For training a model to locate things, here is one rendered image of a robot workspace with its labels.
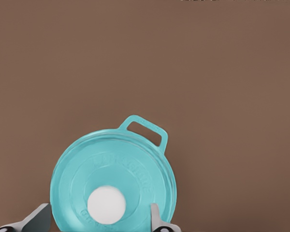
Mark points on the turquoise pot lid white knob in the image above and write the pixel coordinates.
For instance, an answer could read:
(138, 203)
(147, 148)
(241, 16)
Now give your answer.
(116, 169)

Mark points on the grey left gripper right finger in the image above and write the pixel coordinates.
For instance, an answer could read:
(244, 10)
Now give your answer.
(156, 218)

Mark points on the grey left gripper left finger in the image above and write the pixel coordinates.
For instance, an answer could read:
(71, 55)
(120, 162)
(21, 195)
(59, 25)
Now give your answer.
(36, 218)

